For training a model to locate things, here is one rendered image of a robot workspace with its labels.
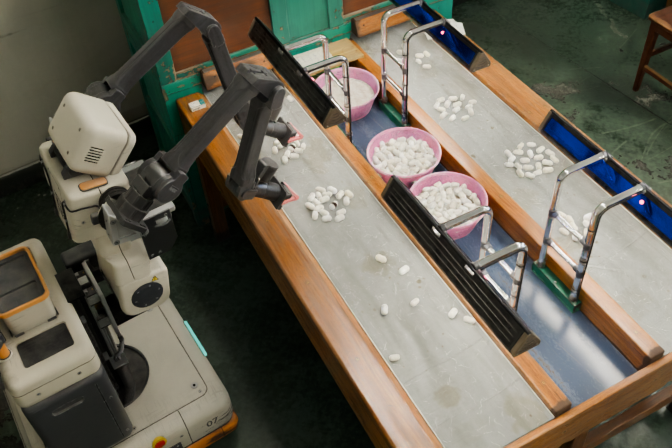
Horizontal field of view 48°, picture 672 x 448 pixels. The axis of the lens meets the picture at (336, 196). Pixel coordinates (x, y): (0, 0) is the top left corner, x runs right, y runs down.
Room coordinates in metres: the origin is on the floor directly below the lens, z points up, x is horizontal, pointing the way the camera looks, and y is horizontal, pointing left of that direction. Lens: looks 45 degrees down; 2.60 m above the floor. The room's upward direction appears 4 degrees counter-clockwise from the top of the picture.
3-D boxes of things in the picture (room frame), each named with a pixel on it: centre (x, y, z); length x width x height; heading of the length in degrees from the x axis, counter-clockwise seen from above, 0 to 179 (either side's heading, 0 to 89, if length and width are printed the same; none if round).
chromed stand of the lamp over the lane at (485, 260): (1.29, -0.37, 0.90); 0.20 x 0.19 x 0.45; 25
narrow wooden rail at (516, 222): (1.93, -0.47, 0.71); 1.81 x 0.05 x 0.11; 25
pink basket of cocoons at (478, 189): (1.76, -0.37, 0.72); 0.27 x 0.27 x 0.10
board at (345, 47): (2.61, 0.02, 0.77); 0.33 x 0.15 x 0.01; 115
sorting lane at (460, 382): (1.72, -0.02, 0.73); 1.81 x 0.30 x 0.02; 25
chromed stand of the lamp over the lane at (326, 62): (2.17, 0.04, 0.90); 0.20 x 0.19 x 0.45; 25
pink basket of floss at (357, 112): (2.42, -0.07, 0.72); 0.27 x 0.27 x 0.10
